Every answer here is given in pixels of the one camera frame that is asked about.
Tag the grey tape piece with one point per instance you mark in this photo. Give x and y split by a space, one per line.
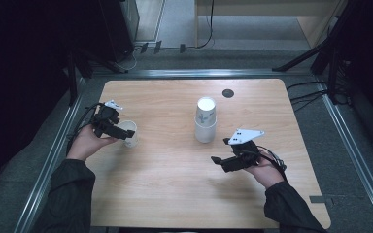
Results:
320 200

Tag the single white paper cup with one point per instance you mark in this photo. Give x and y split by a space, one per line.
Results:
131 142

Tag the person's left hand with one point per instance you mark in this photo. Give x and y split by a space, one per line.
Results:
84 144

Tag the stack of white paper cups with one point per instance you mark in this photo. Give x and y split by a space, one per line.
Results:
205 126

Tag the person's right hand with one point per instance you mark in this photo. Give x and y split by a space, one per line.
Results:
267 173

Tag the dark round table grommet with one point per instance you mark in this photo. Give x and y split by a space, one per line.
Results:
228 93

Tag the black computer tower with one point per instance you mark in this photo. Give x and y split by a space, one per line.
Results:
118 29

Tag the black metal stand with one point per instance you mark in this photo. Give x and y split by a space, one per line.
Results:
74 71
323 48

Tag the light wooden furniture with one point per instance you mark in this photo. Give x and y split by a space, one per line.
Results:
311 22

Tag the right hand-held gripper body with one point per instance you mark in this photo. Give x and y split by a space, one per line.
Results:
247 153

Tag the metal floor rail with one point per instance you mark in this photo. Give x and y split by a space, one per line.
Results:
353 152
200 73
50 155

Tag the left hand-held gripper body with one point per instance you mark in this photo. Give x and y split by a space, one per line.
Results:
105 118

